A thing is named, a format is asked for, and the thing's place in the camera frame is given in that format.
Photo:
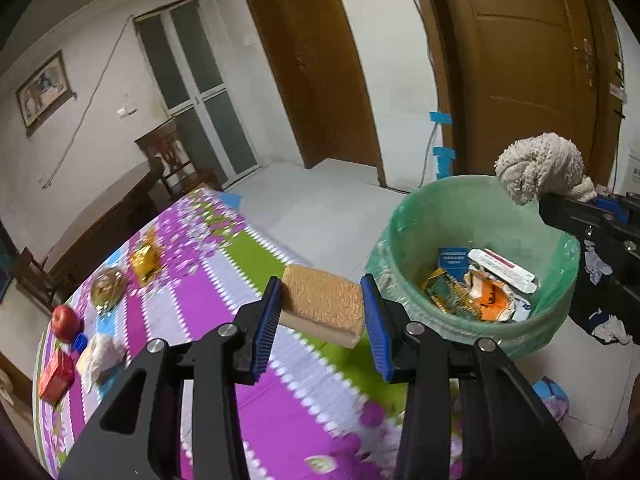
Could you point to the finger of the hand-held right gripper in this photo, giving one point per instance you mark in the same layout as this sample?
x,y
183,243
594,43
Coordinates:
x,y
570,215
610,208

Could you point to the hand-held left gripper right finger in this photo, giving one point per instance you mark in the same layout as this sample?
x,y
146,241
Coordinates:
x,y
377,330

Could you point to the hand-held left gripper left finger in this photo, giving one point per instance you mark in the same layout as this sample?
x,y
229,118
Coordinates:
x,y
265,330

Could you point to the beige terry towel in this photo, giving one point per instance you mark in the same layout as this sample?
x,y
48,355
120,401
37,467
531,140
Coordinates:
x,y
540,165

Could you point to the tan scouring sponge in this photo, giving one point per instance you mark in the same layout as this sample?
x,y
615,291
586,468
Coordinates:
x,y
320,300

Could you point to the dark blue gold box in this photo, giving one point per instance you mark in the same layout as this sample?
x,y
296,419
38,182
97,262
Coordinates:
x,y
452,260

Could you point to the green lined trash bin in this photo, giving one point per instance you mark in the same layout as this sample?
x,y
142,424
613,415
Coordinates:
x,y
440,220

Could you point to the white box appliance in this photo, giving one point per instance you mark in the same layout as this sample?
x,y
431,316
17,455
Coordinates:
x,y
634,167

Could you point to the crumpled bluish tissue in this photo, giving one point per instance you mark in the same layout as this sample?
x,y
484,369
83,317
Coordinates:
x,y
596,262

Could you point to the gold green wrapper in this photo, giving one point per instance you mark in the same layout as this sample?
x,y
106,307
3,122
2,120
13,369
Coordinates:
x,y
447,292

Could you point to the white box with red stripe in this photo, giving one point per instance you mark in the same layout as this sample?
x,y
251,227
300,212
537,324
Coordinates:
x,y
500,267

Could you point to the floral striped tablecloth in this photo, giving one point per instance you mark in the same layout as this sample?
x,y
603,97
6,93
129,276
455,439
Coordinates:
x,y
210,260

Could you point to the orange torn packet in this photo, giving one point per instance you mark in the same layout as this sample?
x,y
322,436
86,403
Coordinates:
x,y
487,295

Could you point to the crumpled white tissue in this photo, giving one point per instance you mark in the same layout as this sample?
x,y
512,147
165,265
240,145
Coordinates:
x,y
609,329

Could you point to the paper notice on door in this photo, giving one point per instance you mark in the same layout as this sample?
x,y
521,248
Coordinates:
x,y
618,82

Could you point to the blue tape piece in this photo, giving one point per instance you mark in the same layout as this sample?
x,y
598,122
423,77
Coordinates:
x,y
441,117
444,153
443,169

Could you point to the golden snack packet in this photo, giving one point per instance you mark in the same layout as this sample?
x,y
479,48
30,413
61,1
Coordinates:
x,y
145,260

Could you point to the brown panelled wooden door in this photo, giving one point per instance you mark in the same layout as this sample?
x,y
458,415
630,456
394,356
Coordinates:
x,y
525,60

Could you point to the bun in clear wrapper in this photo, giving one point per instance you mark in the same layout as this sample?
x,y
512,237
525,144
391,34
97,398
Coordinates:
x,y
107,287

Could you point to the crumpled white napkin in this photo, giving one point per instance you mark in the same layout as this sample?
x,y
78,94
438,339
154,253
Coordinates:
x,y
100,360

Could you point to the blue purple cloth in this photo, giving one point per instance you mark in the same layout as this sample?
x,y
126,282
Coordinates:
x,y
550,400

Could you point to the blue bottle cap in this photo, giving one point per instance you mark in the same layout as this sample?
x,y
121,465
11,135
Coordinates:
x,y
79,342

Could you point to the dark wooden dining table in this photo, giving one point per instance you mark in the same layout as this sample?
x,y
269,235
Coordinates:
x,y
110,210

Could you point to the wooden chair with carved back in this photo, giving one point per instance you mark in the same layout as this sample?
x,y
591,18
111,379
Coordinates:
x,y
170,155

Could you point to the red apple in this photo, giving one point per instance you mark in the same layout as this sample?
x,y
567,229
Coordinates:
x,y
65,322

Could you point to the small red carton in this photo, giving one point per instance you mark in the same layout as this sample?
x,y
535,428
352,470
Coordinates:
x,y
55,377

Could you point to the small dark wooden chair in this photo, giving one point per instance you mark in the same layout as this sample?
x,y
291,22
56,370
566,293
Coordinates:
x,y
35,275

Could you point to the frosted glass double door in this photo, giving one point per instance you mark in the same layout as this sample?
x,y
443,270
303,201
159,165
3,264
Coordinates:
x,y
200,85

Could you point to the dark window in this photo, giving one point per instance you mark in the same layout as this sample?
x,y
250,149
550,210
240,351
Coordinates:
x,y
5,270

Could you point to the white wall switch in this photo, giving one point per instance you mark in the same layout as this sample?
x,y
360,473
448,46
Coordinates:
x,y
126,110

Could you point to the framed wall picture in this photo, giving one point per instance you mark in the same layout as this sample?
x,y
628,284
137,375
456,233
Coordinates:
x,y
45,90

